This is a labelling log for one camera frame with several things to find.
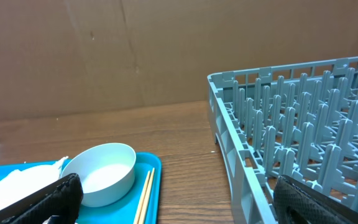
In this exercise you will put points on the wooden chopstick outer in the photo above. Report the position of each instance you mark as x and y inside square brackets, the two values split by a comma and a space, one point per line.
[146, 198]

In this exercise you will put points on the grey-green bowl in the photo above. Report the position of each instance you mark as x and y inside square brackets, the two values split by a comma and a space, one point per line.
[106, 173]

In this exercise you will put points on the white tissue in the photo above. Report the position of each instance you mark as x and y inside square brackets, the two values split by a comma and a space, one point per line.
[21, 183]

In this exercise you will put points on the teal plastic tray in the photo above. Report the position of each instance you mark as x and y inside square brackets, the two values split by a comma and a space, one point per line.
[122, 211]

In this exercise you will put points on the wooden chopstick inner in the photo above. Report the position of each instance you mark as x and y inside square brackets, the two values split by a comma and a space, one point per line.
[141, 200]

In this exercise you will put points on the grey dishwasher rack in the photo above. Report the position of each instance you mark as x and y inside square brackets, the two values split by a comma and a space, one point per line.
[299, 120]

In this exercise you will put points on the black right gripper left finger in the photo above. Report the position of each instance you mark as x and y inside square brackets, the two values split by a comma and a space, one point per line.
[60, 201]

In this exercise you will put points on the wooden chopstick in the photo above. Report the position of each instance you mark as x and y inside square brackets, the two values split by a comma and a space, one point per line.
[141, 200]
[146, 198]

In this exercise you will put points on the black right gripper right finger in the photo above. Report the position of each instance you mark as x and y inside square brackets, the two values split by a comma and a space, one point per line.
[295, 202]

